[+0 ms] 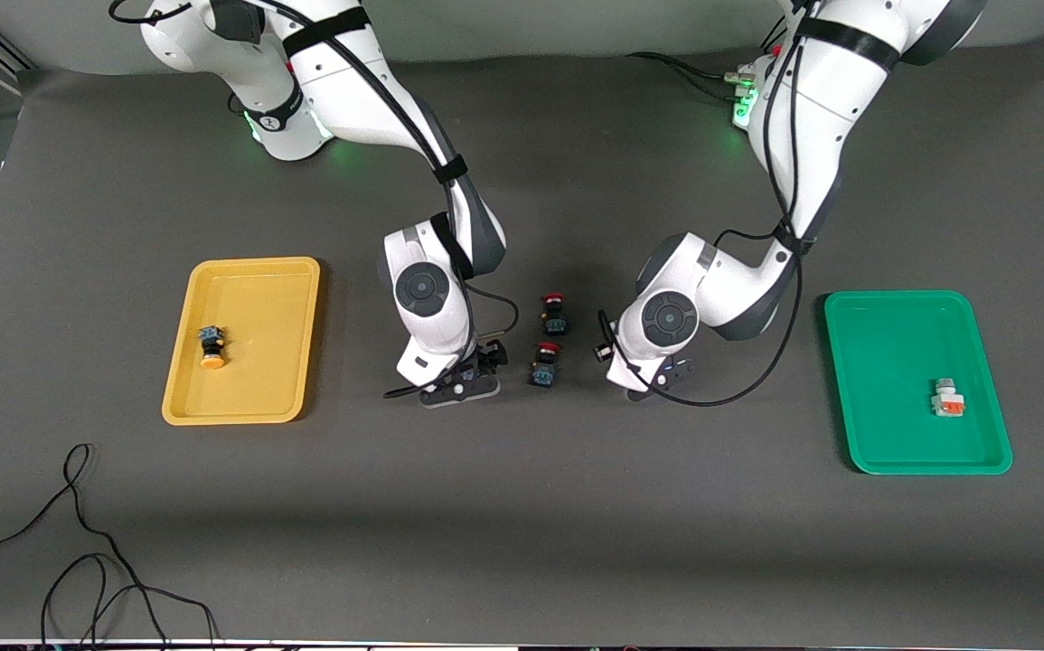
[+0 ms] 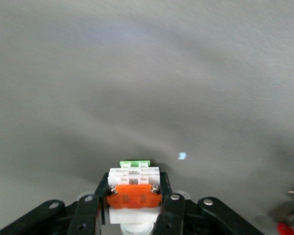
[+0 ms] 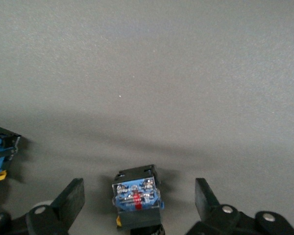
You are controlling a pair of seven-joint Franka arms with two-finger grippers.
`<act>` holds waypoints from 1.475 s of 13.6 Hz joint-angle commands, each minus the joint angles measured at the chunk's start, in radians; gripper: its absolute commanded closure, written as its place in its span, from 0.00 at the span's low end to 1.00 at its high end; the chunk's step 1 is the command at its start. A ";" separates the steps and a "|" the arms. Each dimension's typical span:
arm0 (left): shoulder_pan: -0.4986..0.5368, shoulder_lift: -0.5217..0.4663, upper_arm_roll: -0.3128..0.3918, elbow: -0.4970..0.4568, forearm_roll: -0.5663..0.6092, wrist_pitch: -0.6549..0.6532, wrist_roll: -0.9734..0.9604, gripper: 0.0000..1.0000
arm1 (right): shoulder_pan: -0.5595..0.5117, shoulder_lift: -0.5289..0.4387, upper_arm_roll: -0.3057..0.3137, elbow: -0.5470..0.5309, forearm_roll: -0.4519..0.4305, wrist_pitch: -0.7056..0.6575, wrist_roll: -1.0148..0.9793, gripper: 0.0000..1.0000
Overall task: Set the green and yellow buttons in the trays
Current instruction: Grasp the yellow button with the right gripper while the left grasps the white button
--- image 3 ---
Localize yellow push button switch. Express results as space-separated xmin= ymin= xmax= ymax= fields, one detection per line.
xmin=111 ymin=164 xmax=165 ymax=235

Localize red push button switch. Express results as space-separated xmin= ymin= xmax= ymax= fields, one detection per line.
xmin=0 ymin=123 xmax=22 ymax=196

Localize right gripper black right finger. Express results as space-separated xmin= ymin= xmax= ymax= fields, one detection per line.
xmin=185 ymin=178 xmax=294 ymax=235

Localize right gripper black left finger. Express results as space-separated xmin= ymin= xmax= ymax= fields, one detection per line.
xmin=0 ymin=178 xmax=86 ymax=235

